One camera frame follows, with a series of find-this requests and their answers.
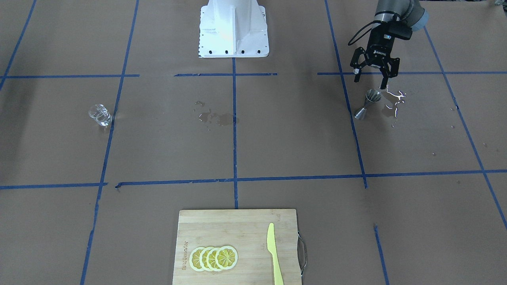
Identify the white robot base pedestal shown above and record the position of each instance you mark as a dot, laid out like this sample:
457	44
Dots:
233	29

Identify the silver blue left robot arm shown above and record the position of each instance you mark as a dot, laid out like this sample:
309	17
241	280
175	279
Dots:
393	19

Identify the steel jigger measuring cup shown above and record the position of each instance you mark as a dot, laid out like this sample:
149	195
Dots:
372	96

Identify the clear glass shaker cup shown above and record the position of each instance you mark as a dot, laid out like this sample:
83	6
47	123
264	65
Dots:
100	114

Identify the lemon slice top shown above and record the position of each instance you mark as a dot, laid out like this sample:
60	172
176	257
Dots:
226	257

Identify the yellow plastic knife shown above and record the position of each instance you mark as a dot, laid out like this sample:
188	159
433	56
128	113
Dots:
272	249

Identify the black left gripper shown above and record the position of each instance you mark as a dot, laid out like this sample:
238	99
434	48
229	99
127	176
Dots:
378	48

